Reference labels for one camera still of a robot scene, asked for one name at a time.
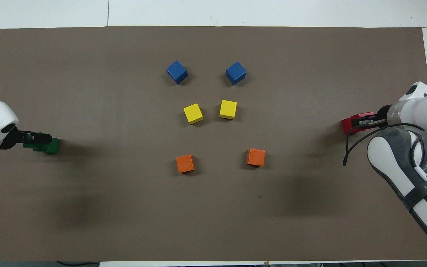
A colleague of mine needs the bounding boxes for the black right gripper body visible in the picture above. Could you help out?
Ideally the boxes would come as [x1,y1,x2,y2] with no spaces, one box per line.
[365,105,392,128]

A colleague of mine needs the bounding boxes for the orange wooden cube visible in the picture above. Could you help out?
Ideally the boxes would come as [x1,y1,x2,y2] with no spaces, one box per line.
[176,154,195,174]
[246,148,266,167]

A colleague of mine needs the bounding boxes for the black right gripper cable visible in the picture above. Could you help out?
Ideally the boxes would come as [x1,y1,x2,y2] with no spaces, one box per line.
[342,123,427,166]

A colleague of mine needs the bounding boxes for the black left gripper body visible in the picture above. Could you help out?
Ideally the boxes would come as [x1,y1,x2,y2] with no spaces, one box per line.
[13,130,36,147]

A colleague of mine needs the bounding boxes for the blue wooden cube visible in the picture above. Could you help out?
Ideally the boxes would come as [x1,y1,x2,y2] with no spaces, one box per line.
[166,60,189,85]
[225,61,247,86]

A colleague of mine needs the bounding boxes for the brown table mat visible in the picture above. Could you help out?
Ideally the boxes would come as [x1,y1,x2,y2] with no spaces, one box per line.
[0,25,427,263]

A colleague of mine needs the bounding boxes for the thin black cable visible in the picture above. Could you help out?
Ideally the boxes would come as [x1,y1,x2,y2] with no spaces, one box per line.
[56,261,100,267]

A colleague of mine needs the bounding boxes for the yellow wooden cube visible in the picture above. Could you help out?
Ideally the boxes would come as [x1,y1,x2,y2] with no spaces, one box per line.
[219,100,238,120]
[183,103,204,125]

